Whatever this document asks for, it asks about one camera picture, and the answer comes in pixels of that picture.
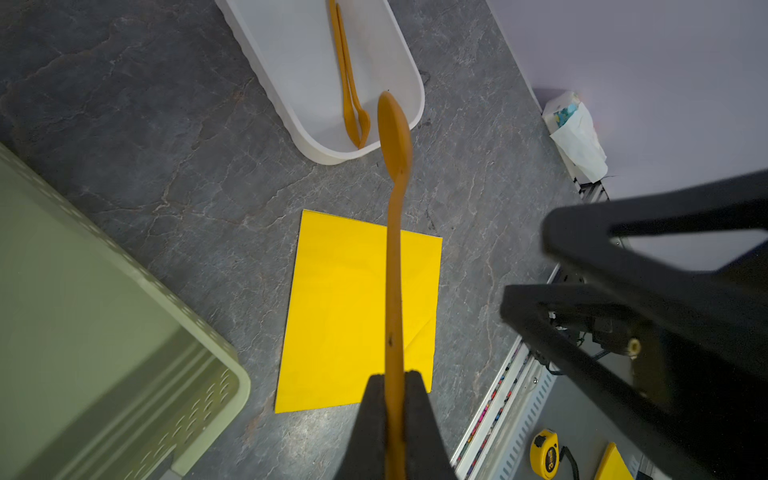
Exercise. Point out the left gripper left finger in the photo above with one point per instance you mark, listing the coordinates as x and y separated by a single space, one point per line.
364 457

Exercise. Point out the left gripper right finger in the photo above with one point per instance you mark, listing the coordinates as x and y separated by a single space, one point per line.
426 456

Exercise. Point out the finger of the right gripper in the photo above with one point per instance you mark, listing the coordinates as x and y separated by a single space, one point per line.
685 303
694 415

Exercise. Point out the yellow paper napkin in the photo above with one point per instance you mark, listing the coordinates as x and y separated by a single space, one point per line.
335 328

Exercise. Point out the green perforated plastic basket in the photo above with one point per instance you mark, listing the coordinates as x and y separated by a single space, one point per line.
105 373

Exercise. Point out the orange wooden spoon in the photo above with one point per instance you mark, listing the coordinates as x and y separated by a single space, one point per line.
397 150

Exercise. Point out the orange wooden fork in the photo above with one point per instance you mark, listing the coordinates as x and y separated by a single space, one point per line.
357 121

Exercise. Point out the yellow tape measure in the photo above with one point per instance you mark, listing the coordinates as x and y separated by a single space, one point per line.
544 457

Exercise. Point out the yellow notepad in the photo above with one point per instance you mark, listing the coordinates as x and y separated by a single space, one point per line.
612 465

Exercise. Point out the white oval plastic tub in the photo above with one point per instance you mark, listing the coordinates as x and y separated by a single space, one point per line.
291 48

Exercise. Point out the aluminium frame rail base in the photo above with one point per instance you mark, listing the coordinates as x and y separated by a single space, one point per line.
523 399

